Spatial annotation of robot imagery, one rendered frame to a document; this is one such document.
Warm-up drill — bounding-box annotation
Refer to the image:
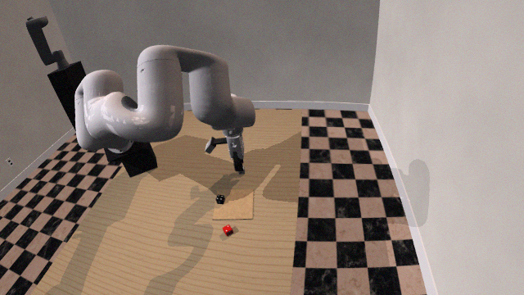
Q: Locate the tan flat mat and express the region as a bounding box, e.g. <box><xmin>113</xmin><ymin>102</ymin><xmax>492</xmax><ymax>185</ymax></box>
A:
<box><xmin>213</xmin><ymin>188</ymin><xmax>254</xmax><ymax>220</ymax></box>

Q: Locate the red die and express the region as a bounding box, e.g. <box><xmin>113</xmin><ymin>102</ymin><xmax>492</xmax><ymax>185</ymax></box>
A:
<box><xmin>223</xmin><ymin>225</ymin><xmax>233</xmax><ymax>236</ymax></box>

